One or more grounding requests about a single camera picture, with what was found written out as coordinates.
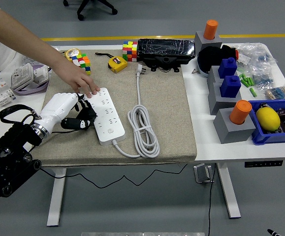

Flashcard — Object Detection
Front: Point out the white round base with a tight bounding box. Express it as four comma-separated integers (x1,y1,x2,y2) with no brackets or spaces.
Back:
197,65,211,79

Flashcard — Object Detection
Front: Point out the small grey block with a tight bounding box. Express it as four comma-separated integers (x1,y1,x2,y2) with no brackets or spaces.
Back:
194,31,222,51

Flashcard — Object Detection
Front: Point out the hanging black cable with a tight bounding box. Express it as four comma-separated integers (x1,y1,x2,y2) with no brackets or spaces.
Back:
207,163,217,236

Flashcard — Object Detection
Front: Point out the square yellow tape measure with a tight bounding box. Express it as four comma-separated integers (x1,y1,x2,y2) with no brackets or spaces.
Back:
95,52,128,74

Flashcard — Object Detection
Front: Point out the bag of tan resistors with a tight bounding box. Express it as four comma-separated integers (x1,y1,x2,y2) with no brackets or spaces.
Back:
264,85,285,101

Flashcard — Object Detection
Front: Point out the black plug adapter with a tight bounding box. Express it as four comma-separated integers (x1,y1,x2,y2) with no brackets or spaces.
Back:
77,106,98,123

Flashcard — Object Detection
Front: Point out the white power strip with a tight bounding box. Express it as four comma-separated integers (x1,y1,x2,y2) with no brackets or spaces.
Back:
84,87,126,146

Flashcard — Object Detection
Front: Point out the thick orange cylinder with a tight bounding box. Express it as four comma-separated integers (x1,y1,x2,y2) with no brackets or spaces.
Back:
229,99,253,125

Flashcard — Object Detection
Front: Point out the slim orange cylinder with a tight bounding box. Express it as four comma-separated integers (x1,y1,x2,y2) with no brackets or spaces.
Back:
203,19,219,40

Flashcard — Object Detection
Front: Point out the white circuit breaker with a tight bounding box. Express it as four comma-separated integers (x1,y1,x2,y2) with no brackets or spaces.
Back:
0,77,17,108

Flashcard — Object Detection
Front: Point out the large bag of blue resistors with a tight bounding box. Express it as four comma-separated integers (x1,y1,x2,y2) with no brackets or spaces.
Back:
237,43,278,74

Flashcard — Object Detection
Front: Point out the thin black adapter cord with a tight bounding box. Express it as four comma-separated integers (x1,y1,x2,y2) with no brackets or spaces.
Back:
33,129,189,189

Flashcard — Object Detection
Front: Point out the white-faced multicolour puzzle cube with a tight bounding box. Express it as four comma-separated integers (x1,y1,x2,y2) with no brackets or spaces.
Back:
70,53,92,76

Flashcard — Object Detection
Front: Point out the person's left hand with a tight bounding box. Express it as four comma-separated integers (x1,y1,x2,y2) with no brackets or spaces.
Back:
50,55,101,99

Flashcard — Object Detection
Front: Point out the blue plastic bin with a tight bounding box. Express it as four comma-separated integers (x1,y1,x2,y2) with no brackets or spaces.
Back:
248,98,285,146

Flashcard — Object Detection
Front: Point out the small bag of blue resistors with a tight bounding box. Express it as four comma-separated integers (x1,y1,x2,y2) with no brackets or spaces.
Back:
252,70,275,89

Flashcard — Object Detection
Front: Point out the black office chair base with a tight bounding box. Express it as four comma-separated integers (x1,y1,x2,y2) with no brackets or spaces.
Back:
63,0,118,22

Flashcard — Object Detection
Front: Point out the black table control panel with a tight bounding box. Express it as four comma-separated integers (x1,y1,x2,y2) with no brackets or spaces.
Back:
245,160,284,169

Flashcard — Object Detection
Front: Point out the grey-brown mat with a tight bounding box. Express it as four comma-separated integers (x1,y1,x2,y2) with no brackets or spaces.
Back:
30,49,198,168

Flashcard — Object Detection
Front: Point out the black film-wrapped device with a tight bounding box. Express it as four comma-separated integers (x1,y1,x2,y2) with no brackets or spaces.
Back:
136,38,196,73

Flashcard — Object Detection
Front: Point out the white table leg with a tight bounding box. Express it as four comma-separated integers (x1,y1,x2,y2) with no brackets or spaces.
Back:
46,168,67,227
216,162,242,219

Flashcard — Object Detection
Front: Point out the yellow lemon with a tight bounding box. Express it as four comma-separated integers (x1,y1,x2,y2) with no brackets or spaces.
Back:
255,107,281,131

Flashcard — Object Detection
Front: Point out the blue block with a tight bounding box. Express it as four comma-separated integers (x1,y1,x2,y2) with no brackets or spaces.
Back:
220,75,242,99
218,58,238,79

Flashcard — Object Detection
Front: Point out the silver metal hook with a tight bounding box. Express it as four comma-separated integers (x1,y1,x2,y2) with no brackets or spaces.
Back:
193,163,215,184

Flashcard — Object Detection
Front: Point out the black fabric bundle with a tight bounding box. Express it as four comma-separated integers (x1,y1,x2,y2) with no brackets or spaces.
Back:
197,45,238,74

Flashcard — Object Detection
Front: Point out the white power strip cord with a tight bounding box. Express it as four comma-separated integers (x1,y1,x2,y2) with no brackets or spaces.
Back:
112,64,161,158

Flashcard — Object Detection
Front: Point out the small white wall socket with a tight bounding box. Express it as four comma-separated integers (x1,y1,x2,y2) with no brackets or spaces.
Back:
32,64,50,84

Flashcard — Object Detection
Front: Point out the large grey block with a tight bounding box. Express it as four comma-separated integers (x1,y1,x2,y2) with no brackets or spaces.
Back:
213,107,256,145

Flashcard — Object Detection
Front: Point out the round yellow tape measure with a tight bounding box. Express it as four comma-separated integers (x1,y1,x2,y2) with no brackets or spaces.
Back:
63,48,81,62

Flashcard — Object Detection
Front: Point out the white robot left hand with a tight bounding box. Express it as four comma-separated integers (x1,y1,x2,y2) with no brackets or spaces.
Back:
35,92,97,138

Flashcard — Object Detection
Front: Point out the large white wall socket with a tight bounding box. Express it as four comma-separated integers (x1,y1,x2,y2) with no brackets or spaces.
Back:
10,63,34,89

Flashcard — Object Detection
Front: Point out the yellow-red multicolour puzzle cube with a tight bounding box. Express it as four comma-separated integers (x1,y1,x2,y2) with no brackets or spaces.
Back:
122,40,138,62

